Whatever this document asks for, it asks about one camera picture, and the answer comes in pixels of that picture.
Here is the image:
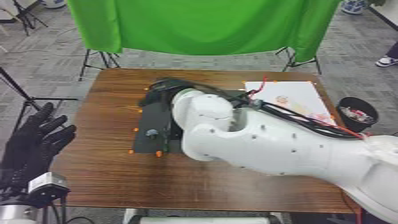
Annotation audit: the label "blue flower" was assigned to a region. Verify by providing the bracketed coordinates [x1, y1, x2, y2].
[143, 128, 161, 139]

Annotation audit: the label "black bucket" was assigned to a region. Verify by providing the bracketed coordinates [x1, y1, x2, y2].
[335, 96, 381, 133]

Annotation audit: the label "black tripod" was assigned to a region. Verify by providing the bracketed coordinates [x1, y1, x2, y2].
[0, 0, 51, 37]
[0, 66, 79, 132]

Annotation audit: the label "person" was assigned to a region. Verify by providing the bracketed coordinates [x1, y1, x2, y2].
[372, 40, 398, 69]

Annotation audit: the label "dark mat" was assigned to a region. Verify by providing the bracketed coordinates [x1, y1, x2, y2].
[127, 99, 186, 156]

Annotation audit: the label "black cloth stand legs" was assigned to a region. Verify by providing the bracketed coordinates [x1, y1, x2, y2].
[76, 48, 122, 82]
[273, 46, 324, 76]

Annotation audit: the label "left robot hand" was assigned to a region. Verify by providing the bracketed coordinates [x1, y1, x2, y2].
[0, 101, 79, 202]

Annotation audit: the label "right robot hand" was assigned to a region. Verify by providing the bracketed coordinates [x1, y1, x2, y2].
[136, 77, 202, 108]

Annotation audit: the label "blue and white vase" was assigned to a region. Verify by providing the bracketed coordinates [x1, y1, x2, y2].
[38, 0, 67, 10]
[339, 0, 369, 16]

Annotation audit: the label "pale grey bar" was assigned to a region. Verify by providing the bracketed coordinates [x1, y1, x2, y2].
[120, 208, 287, 224]

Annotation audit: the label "bunch of flowers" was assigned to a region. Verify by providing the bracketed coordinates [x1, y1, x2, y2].
[271, 94, 335, 125]

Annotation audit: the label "white sheet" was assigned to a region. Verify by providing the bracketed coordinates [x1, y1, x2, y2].
[241, 80, 337, 127]

